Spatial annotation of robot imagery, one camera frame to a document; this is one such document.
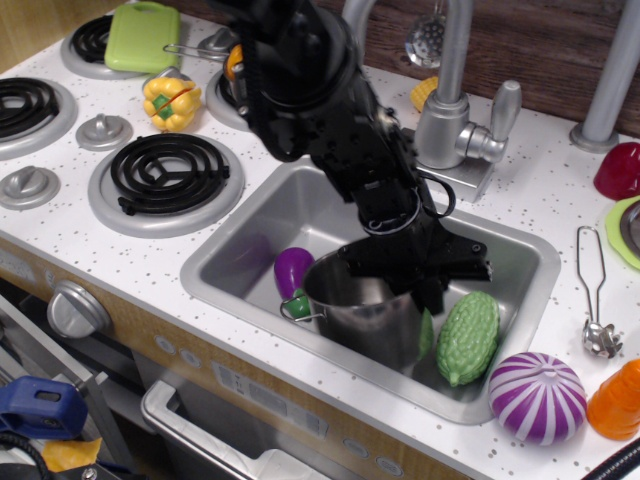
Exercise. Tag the silver oven front knob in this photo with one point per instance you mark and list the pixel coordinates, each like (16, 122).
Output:
(73, 312)

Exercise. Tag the blue clamp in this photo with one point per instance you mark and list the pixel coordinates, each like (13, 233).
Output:
(38, 408)

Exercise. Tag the metal pasta server utensil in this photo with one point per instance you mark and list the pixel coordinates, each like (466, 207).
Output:
(597, 338)

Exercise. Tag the hanging metal slotted spoon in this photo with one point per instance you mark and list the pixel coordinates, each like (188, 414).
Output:
(425, 39)

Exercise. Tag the orange toy pumpkin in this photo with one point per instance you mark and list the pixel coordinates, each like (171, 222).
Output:
(233, 62)

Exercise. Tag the grey vertical post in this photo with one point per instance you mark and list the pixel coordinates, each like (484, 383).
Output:
(597, 133)

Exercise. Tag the left black stove burner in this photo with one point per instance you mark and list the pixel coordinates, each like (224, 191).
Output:
(34, 114)

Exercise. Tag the yellow cloth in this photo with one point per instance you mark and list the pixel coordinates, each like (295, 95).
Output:
(63, 455)

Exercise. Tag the stainless steel pot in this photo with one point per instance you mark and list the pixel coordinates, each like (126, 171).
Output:
(364, 315)

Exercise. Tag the black stove burner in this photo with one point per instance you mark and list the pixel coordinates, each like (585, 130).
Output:
(166, 185)
(34, 114)

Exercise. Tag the red toy pepper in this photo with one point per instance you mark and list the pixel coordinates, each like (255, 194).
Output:
(618, 175)

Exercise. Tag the back left stove burner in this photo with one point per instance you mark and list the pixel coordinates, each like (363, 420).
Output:
(83, 52)

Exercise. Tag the green cutting board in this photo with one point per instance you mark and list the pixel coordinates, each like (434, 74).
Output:
(138, 36)

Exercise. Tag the green plate with metal bowl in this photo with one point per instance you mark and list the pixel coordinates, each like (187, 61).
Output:
(622, 230)

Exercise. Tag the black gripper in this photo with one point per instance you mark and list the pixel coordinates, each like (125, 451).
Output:
(423, 258)

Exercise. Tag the orange toy carrot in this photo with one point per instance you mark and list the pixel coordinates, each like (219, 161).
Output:
(613, 410)

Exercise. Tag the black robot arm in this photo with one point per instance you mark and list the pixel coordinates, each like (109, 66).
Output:
(301, 90)

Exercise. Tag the front black stove burner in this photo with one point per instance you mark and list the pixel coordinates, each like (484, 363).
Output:
(166, 185)

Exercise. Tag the small steel saucepan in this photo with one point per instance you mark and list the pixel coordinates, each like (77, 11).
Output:
(238, 87)

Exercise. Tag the silver oven door handle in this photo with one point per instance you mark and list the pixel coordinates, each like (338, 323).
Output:
(156, 411)

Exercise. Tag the grey metal sink basin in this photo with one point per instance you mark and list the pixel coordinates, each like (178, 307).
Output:
(297, 207)

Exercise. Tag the purple toy eggplant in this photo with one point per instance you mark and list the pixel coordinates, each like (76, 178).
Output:
(289, 270)

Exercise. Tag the green toy bitter melon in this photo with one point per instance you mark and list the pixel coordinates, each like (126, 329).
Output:
(468, 339)

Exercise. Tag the silver toy faucet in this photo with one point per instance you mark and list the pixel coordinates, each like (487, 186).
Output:
(450, 146)

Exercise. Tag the yellow toy corn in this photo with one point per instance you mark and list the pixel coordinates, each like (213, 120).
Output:
(421, 92)

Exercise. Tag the purple striped toy onion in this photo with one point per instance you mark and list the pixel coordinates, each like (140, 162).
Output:
(537, 398)

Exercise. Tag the yellow toy bell pepper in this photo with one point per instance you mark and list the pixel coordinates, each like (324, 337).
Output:
(171, 103)

